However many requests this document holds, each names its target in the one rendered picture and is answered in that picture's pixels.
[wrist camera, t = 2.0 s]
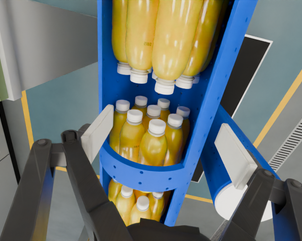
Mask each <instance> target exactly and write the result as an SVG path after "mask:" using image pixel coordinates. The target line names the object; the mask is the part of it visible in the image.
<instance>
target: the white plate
mask: <svg viewBox="0 0 302 241"><path fill-rule="evenodd" d="M247 187H248V186H247V185H246V186H245V187H244V189H243V190H238V189H235V187H234V185H233V183H230V184H228V185H227V186H225V187H224V188H222V189H221V190H220V191H219V193H218V194H217V196H216V198H215V208H216V210H217V212H218V214H219V215H220V216H222V217H223V218H225V219H227V220H229V219H230V217H231V216H232V214H233V212H234V210H235V209H236V207H237V205H238V203H239V201H240V200H241V198H242V196H243V194H244V192H245V191H246V189H247ZM271 218H272V209H271V201H268V203H267V206H266V209H265V211H264V214H263V217H262V220H261V222H262V221H266V220H269V219H271Z"/></svg>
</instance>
